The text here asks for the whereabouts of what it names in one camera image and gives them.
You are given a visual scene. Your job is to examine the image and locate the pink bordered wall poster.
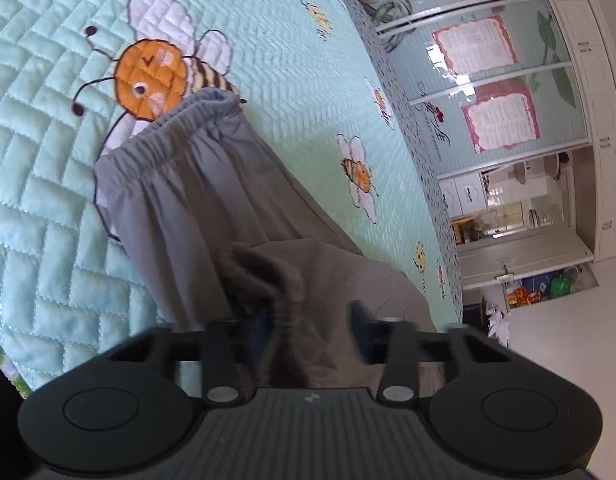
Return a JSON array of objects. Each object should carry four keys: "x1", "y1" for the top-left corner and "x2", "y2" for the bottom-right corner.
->
[
  {"x1": 432, "y1": 14, "x2": 519, "y2": 75},
  {"x1": 462, "y1": 77, "x2": 541, "y2": 155}
]

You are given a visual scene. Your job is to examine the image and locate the white sliding door wardrobe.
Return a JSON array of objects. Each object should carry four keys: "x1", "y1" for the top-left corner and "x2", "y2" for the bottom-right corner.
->
[{"x1": 373, "y1": 0, "x2": 616, "y2": 261}]

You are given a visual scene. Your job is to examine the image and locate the wooden chair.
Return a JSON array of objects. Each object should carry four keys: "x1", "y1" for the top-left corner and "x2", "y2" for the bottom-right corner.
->
[{"x1": 450, "y1": 215, "x2": 481, "y2": 246}]

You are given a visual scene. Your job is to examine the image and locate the red snack packets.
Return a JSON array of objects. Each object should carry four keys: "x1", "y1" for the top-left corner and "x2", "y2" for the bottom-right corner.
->
[{"x1": 508, "y1": 285, "x2": 543, "y2": 308}]

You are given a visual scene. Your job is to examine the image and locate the pile of dark clothes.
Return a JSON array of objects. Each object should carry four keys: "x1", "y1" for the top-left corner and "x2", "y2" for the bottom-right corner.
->
[{"x1": 462, "y1": 302, "x2": 511, "y2": 348}]

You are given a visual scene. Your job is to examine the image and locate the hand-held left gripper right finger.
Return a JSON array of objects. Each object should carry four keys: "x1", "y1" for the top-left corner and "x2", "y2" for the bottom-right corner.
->
[{"x1": 349, "y1": 300, "x2": 511, "y2": 406}]

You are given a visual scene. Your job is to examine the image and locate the sliding-door wardrobe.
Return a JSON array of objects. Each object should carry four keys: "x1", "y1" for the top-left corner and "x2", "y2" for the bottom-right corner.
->
[{"x1": 458, "y1": 232, "x2": 596, "y2": 291}]

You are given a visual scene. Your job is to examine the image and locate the grey pants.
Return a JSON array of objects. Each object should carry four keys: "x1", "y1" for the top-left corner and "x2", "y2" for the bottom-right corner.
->
[{"x1": 94, "y1": 89, "x2": 439, "y2": 391}]

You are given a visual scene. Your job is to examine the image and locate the white cloth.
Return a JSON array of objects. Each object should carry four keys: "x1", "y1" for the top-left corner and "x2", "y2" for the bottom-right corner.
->
[{"x1": 485, "y1": 305, "x2": 511, "y2": 346}]

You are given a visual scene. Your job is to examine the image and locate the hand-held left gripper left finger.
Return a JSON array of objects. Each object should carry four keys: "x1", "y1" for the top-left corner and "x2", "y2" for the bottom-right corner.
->
[{"x1": 108, "y1": 310, "x2": 276, "y2": 407}]

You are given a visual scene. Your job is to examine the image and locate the bee print quilted bedspread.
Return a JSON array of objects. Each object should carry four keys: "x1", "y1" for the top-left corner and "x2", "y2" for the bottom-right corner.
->
[{"x1": 0, "y1": 0, "x2": 463, "y2": 396}]

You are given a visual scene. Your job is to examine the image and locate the green floral sheet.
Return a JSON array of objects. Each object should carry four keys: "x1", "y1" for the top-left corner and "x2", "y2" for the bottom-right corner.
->
[{"x1": 0, "y1": 330, "x2": 29, "y2": 401}]

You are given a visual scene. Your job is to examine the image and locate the white drawer unit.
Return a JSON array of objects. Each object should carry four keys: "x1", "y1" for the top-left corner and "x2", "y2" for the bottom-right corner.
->
[{"x1": 438, "y1": 170, "x2": 488, "y2": 221}]

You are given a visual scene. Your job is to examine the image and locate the green bag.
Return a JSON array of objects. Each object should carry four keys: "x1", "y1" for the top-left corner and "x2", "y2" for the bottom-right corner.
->
[{"x1": 550, "y1": 272, "x2": 578, "y2": 298}]

